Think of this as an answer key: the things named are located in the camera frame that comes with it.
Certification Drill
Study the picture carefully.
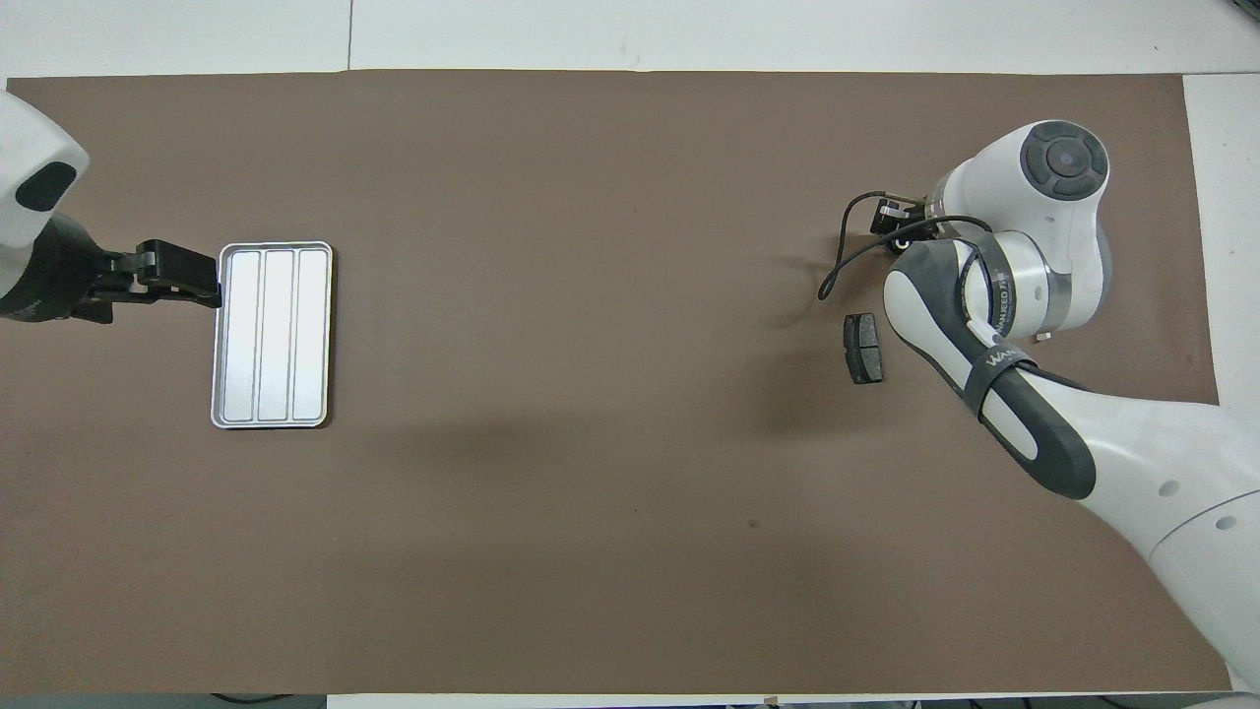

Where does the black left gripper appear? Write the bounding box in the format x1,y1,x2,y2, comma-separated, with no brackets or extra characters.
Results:
0,212,223,324

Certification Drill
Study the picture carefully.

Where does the brown table mat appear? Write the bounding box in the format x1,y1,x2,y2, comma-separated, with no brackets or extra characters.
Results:
0,69,1231,696

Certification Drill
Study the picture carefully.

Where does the silver metal tray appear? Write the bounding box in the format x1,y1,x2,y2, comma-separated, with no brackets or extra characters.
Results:
210,240,335,430

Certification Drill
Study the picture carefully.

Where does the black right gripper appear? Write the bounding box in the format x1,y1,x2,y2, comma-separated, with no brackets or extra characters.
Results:
870,197,934,237

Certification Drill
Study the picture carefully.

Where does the short rectangular grey brake pad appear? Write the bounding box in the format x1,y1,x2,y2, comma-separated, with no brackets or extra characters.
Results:
845,313,885,385

